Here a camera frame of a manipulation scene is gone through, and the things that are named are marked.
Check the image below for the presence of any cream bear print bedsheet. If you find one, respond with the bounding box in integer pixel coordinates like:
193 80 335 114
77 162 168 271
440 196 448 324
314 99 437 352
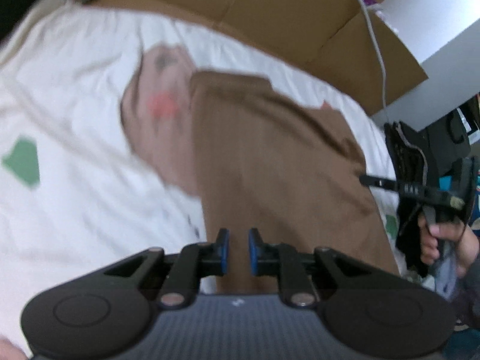
1 0 395 350

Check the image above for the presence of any flattened brown cardboard box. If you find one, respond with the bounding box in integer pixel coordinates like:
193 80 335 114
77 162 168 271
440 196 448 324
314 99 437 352
96 0 427 115

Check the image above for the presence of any person's right hand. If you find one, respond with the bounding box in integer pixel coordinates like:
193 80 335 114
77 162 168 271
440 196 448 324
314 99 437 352
417 214 479 278

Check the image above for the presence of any white cable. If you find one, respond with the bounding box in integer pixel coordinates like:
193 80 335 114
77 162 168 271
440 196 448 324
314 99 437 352
337 0 392 125

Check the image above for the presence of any black storage bag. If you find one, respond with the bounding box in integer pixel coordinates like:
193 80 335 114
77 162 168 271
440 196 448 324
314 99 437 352
385 122 479 278

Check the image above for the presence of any brown shirt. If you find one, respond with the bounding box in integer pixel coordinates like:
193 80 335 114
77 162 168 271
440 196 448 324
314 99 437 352
190 71 399 294

